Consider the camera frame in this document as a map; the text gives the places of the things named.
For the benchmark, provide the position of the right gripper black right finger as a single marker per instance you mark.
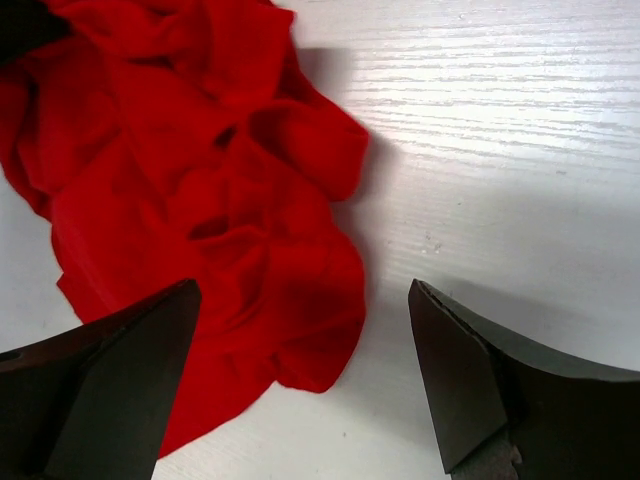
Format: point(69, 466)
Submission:
point(504, 406)

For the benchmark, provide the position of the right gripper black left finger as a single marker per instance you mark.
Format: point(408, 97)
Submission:
point(94, 402)

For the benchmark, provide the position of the red t shirt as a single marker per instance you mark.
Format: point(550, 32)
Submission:
point(166, 140)

